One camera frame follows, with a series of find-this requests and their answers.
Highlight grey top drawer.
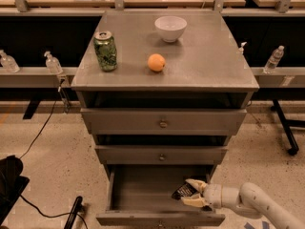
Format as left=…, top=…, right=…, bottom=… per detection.
left=81, top=108, right=246, bottom=135

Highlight green soda can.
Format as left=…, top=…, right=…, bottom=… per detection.
left=93, top=31, right=117, bottom=72

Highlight black chair base leg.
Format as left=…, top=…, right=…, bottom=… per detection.
left=271, top=99, right=305, bottom=156

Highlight small white pump bottle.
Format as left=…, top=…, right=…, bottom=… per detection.
left=239, top=42, right=247, bottom=54

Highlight black floor cable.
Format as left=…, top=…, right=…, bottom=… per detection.
left=18, top=99, right=59, bottom=160

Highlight clear pump bottle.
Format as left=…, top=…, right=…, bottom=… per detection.
left=0, top=50, right=20, bottom=73
left=44, top=51, right=63, bottom=74

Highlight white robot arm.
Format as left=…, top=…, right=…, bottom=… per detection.
left=181, top=178, right=305, bottom=229

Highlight orange fruit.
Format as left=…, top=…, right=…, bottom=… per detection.
left=148, top=53, right=166, bottom=73

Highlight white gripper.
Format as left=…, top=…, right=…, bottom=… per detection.
left=181, top=178, right=228, bottom=209

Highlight grey drawer cabinet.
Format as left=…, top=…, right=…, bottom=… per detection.
left=71, top=9, right=260, bottom=145

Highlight grey middle drawer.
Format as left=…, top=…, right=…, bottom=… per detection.
left=95, top=145, right=227, bottom=165

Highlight clear water bottle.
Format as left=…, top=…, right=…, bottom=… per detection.
left=263, top=46, right=285, bottom=74

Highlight black bar on floor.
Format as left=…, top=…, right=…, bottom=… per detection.
left=64, top=196, right=83, bottom=229

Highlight white bowl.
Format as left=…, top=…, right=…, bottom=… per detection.
left=154, top=16, right=188, bottom=43

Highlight grey open bottom drawer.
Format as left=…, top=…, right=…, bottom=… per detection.
left=96, top=164, right=225, bottom=227

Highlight clear pump bottle far left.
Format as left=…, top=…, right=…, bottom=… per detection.
left=0, top=50, right=20, bottom=73

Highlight black object lower left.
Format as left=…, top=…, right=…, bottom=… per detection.
left=0, top=156, right=30, bottom=224

